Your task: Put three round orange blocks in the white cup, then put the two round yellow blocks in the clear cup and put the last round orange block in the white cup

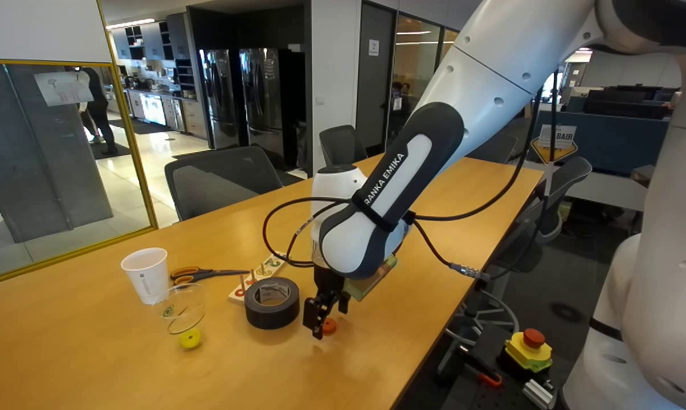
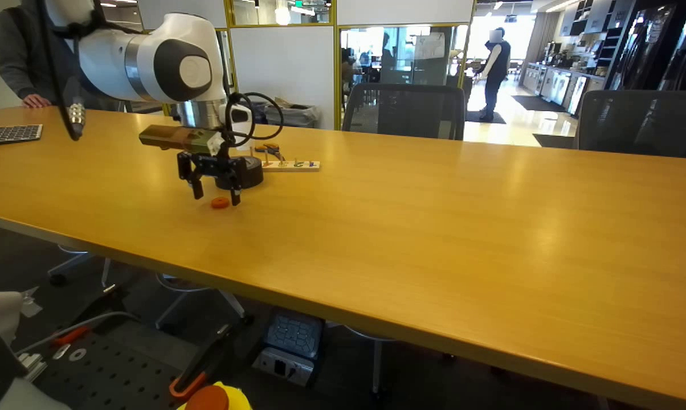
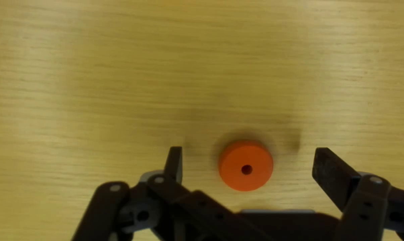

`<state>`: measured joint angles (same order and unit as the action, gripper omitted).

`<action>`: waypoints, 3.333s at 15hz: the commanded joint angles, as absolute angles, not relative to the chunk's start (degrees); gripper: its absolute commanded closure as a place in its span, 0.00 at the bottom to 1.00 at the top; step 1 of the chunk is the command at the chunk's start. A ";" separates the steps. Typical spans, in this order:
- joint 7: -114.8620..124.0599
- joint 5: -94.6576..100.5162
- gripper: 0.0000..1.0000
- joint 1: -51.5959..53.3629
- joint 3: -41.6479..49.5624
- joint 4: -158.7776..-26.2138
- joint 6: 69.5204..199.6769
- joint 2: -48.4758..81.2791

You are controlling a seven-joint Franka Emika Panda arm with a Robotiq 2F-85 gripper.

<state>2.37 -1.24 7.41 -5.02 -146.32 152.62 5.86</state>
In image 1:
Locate person in black vest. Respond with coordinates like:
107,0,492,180
78,67,122,156

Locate yellow framed partition wall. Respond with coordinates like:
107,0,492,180
0,0,162,291

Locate black office chair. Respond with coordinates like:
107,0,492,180
497,156,596,278

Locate grey orange handled scissors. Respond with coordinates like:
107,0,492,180
168,264,254,289

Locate red handled tool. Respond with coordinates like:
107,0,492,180
464,363,506,393

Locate clear drinking glass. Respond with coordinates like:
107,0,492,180
157,281,211,356

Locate grey office chair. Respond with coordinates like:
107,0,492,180
318,124,369,174
165,146,285,223

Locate yellow red emergency stop button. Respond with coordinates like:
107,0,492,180
504,326,557,377

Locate yellow white desk sign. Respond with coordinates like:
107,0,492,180
530,124,582,166

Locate black glass door refrigerator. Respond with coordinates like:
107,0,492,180
197,45,312,172

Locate small white connector box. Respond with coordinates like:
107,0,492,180
523,377,559,410

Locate white paper cup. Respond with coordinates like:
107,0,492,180
118,246,174,307

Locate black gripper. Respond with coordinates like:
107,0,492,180
301,264,354,341

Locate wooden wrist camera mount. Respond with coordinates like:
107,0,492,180
345,255,402,304

